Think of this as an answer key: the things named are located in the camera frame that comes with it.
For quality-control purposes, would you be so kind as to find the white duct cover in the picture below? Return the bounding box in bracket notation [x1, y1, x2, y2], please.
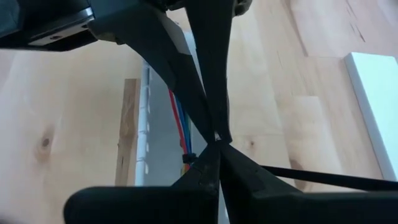
[343, 52, 398, 182]

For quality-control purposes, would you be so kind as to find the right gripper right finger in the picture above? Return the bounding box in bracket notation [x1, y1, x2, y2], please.
[220, 141, 398, 224]

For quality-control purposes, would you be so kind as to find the white slotted cable duct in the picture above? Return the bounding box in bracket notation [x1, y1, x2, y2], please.
[134, 29, 208, 187]

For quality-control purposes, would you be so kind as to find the multicolour wire harness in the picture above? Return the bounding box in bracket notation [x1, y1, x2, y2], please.
[167, 89, 193, 174]

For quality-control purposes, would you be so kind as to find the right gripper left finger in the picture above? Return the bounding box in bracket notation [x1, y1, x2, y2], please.
[63, 141, 222, 224]

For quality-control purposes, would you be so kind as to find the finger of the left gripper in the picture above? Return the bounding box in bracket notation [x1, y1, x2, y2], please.
[88, 0, 218, 144]
[185, 0, 234, 144]

